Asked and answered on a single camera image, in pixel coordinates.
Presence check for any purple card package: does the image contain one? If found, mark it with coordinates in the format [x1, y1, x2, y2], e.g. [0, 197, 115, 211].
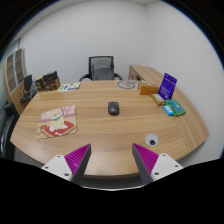
[157, 72, 178, 101]

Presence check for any orange cardboard box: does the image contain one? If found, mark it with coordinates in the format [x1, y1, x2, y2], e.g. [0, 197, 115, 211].
[137, 82, 160, 96]

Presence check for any white round cable grommet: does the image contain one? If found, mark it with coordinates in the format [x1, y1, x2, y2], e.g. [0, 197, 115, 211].
[144, 133, 159, 147]

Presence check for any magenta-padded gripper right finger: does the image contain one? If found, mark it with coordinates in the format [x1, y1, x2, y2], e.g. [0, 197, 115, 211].
[131, 143, 184, 185]

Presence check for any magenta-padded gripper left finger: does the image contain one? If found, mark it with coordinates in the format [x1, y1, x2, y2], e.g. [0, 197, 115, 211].
[41, 143, 92, 186]

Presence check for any small brown cardboard box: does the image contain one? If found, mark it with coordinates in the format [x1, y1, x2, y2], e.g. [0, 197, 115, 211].
[34, 76, 46, 93]

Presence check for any green box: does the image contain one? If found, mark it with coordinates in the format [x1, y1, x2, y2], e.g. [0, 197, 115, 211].
[165, 99, 187, 117]

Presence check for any wooden shelf unit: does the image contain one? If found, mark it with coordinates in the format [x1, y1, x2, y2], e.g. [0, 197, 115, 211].
[2, 47, 29, 114]

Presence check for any grey mesh office chair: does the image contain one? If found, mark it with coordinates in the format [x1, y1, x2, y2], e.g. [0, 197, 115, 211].
[78, 55, 124, 82]

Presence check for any small tan box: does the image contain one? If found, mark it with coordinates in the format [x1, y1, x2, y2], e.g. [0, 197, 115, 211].
[150, 93, 167, 107]

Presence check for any black leather armchair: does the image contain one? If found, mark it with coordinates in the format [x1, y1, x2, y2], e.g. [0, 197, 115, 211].
[0, 101, 19, 159]

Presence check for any small blue box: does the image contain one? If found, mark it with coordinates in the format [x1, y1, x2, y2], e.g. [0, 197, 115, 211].
[162, 104, 175, 117]

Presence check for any black printed box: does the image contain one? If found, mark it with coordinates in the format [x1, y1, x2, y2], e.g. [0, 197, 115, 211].
[42, 70, 59, 83]

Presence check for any black computer mouse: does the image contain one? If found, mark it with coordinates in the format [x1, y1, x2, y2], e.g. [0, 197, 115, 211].
[107, 101, 120, 117]

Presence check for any large brown cardboard box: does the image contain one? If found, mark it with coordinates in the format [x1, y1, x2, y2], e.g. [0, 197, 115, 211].
[44, 78, 62, 92]

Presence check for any white green printed leaflet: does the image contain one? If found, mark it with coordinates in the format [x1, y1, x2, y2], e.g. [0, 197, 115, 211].
[57, 82, 82, 93]

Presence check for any wooden side cabinet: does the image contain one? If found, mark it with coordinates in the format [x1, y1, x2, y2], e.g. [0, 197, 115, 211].
[128, 64, 168, 84]

